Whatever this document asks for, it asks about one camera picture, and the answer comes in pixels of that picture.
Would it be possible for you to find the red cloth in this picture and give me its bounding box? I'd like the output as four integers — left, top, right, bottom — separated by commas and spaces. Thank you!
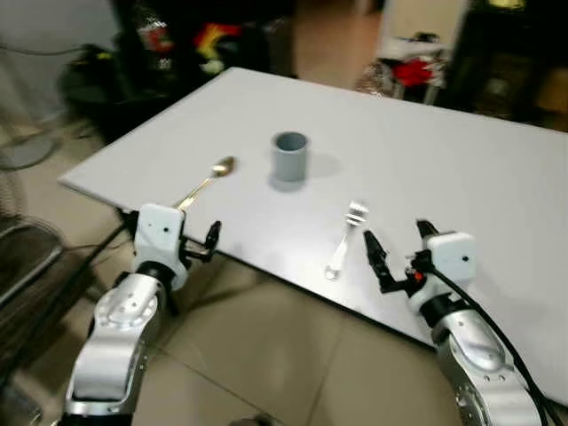
393, 58, 441, 87

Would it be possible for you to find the patterned mesh bag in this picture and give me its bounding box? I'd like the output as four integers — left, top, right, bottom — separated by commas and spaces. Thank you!
355, 62, 393, 96

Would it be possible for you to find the grey fan base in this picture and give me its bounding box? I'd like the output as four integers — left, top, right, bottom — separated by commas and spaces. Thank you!
0, 133, 58, 171

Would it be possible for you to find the brown cardboard box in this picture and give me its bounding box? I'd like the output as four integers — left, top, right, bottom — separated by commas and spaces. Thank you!
532, 67, 568, 114

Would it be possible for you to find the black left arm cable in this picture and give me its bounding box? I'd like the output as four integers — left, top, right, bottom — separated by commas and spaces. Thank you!
0, 222, 138, 374

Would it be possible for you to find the clear red printed bag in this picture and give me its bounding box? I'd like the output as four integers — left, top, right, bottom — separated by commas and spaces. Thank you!
138, 16, 176, 56

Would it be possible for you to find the black shelf cabinet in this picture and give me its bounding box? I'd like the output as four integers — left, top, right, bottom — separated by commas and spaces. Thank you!
441, 0, 568, 130

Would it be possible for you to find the silver metal fork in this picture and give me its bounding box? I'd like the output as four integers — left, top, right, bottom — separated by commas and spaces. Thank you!
325, 202, 369, 281

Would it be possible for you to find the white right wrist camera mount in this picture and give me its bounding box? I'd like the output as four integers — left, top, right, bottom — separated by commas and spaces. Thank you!
426, 231, 477, 290

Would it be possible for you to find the white rack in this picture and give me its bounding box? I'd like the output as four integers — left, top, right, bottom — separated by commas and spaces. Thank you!
376, 0, 473, 106

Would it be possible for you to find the dark wire basket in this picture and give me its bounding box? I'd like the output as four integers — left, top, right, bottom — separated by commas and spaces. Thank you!
0, 217, 68, 313

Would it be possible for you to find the grey cup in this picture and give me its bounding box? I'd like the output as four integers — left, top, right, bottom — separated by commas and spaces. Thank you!
272, 131, 310, 184

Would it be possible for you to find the red yellow toy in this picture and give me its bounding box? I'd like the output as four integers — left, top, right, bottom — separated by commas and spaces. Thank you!
193, 22, 242, 74

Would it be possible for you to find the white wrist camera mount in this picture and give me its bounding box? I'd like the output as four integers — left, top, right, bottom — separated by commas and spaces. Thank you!
426, 231, 477, 290
135, 204, 189, 292

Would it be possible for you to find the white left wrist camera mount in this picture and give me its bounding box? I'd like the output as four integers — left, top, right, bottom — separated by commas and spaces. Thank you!
135, 204, 189, 292

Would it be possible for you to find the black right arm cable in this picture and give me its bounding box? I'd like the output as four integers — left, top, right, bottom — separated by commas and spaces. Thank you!
424, 264, 568, 426

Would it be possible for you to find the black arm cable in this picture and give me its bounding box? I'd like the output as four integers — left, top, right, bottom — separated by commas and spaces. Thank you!
424, 264, 568, 426
0, 222, 138, 374

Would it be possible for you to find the black low cabinet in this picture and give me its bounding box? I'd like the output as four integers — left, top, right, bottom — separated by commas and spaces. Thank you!
58, 0, 296, 145

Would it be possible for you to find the gold metal spoon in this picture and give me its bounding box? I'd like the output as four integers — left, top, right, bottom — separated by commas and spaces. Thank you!
175, 157, 237, 211

